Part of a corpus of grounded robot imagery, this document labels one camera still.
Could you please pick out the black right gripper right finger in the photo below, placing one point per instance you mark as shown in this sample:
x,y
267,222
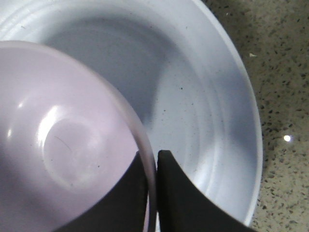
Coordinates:
x,y
182,207

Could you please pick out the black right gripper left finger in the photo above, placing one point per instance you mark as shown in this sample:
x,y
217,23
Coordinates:
x,y
121,210

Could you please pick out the purple plastic bowl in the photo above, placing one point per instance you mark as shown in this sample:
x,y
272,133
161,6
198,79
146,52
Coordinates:
x,y
67,136

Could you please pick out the light blue plate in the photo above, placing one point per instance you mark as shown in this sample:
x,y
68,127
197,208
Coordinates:
x,y
178,68

